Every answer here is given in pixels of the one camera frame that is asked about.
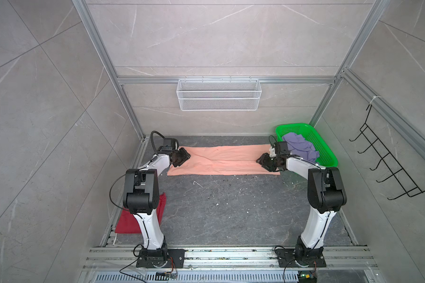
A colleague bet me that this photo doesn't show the purple t shirt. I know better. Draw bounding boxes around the purple t shirt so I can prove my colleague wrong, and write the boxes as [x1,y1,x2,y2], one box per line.
[282,132,320,163]

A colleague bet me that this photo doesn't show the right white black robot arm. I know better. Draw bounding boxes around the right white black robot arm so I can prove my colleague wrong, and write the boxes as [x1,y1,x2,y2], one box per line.
[256,153,347,267]

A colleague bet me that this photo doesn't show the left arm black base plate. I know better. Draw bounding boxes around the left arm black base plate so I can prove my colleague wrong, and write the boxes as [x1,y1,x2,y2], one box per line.
[136,249,186,269]

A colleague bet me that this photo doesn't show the left black corrugated cable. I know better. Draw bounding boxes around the left black corrugated cable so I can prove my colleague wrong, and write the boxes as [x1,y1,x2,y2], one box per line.
[149,130,165,154]

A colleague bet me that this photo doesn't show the salmon pink t shirt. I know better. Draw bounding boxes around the salmon pink t shirt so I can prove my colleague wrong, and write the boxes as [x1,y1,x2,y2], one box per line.
[167,145,280,176]

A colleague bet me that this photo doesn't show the aluminium rail base frame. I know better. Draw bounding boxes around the aluminium rail base frame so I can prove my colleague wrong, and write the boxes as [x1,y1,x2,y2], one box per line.
[78,246,385,283]

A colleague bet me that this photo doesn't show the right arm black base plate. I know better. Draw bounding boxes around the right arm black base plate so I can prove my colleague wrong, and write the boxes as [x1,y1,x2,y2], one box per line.
[273,246,327,268]

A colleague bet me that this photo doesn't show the white wire mesh shelf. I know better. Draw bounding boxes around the white wire mesh shelf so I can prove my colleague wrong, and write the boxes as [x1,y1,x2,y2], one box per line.
[177,79,262,112]

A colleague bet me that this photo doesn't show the black wire hook rack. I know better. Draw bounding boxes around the black wire hook rack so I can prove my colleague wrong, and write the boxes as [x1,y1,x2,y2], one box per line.
[349,105,425,200]

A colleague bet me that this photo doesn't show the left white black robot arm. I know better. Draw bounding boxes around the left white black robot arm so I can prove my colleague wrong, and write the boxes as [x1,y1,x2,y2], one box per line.
[122,147,191,268]

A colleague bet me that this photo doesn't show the folded dark red t shirt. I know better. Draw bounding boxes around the folded dark red t shirt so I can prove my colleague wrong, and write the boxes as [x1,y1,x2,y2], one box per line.
[115,193,166,234]

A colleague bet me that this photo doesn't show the aluminium frame profiles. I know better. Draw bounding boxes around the aluminium frame profiles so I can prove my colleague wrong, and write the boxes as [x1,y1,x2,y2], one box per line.
[73,1,425,160]

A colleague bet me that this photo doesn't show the green plastic laundry basket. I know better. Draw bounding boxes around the green plastic laundry basket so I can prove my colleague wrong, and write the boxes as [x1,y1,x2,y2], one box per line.
[275,123,338,167]

